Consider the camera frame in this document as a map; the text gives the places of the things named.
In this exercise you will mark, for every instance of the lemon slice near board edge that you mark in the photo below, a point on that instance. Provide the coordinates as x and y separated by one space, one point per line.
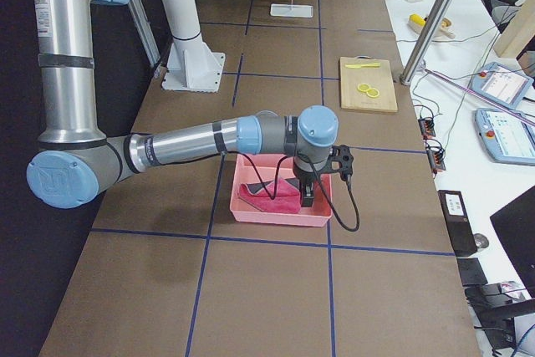
363 87

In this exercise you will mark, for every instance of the light wooden box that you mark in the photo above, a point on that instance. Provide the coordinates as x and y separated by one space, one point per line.
518 34

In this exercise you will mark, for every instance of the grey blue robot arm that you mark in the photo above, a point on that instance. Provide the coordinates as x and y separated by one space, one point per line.
77 161

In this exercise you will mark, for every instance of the far blue teach pendant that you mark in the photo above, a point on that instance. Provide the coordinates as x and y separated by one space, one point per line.
500 84

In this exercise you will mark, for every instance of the black power adapter box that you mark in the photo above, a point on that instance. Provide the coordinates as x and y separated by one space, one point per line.
457 223

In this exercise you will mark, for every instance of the pink plastic bin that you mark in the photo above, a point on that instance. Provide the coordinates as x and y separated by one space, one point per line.
265 168

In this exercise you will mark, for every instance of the yellow plastic knife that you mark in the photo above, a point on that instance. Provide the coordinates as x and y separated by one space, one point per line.
363 66

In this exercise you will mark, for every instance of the blue teach pendant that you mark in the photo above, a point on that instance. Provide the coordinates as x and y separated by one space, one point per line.
506 139
500 84

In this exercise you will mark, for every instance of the lemon slice near board centre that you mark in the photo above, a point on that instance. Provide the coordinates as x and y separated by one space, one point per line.
372 93

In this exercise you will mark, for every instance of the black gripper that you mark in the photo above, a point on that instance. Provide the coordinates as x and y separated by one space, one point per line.
302 173

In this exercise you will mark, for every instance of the black monitor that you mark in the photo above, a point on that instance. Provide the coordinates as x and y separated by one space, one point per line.
514 226

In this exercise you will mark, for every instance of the orange black circuit board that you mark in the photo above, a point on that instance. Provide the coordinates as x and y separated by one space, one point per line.
427 127

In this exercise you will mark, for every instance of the near blue teach pendant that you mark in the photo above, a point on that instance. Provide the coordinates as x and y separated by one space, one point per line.
506 139

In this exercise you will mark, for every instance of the pink grey cleaning cloth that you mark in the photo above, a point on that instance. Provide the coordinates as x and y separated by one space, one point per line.
281 196

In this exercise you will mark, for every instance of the white tray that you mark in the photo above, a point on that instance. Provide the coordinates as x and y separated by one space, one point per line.
291 11

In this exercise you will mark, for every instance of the bamboo cutting board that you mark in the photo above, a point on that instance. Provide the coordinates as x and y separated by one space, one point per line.
379 78

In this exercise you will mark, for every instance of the aluminium frame post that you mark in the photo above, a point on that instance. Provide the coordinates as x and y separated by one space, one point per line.
422 44

